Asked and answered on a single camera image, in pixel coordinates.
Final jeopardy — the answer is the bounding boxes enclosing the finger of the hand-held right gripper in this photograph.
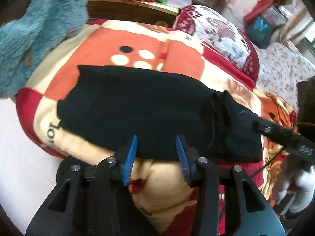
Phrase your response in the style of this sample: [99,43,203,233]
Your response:
[237,110,266,134]

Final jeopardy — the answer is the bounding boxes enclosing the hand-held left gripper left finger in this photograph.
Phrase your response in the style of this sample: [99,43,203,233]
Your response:
[26,135,148,236]

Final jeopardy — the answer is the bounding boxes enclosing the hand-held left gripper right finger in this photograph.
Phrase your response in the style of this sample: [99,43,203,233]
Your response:
[175,135,286,236]

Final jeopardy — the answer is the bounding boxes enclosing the black pants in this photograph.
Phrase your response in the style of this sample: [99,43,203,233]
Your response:
[56,65,262,164]

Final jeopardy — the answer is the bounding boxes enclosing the person's right hand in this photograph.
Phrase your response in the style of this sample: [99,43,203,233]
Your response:
[272,160,314,213]

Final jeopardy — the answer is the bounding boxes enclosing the dark brown furniture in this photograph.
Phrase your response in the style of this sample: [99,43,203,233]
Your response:
[297,79,315,138]

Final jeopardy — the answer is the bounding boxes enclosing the white floral bed sheet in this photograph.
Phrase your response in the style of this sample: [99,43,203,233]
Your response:
[256,42,315,109]

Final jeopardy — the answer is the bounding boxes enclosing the teal bag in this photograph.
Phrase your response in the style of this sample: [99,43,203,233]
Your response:
[246,17,273,49]

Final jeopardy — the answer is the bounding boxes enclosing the red floral pillow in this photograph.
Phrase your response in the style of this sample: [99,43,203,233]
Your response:
[176,4,261,83]

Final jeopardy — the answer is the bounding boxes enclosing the red orange cream printed blanket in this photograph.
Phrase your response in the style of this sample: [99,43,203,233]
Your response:
[15,20,299,236]

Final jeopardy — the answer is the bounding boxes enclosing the red garment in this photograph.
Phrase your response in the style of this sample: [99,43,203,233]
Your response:
[244,0,291,25]

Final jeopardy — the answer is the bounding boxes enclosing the wooden headboard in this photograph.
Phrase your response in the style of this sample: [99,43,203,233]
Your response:
[87,0,181,27]

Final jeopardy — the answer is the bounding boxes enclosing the teal fluffy garment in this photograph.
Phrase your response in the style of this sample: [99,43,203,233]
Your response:
[0,0,93,99]

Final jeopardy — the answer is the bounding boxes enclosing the black cable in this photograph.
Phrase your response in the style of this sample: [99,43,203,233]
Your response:
[250,147,284,178]

